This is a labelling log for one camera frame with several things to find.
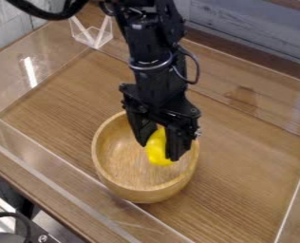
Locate brown wooden bowl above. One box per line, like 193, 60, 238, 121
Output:
91, 112, 199, 203

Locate yellow lemon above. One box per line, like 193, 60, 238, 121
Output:
145, 128, 173, 166

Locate clear acrylic tray wall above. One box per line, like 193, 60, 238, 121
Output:
0, 6, 300, 243

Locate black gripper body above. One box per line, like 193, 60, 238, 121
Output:
119, 65, 201, 127

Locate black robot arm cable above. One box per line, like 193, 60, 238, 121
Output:
4, 0, 90, 21

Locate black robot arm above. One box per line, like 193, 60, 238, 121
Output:
99, 0, 201, 161

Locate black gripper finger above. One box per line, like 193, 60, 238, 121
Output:
165, 124, 199, 161
125, 105, 158, 146

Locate black metal table frame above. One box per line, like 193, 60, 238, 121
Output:
0, 177, 86, 243

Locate clear acrylic corner bracket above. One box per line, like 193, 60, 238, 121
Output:
69, 16, 113, 49

